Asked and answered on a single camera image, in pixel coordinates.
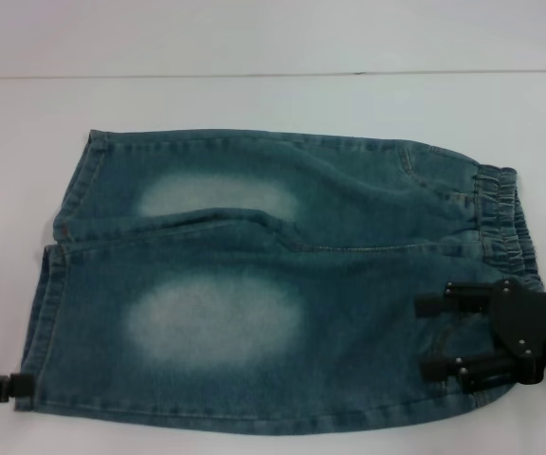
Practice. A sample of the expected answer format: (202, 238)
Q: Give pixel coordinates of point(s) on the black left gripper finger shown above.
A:
(17, 386)

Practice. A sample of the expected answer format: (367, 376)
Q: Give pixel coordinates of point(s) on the blue denim shorts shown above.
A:
(254, 237)

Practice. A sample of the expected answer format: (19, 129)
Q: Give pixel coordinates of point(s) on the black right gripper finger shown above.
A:
(458, 301)
(467, 372)

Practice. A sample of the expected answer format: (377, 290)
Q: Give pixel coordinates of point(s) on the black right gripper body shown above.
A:
(524, 322)

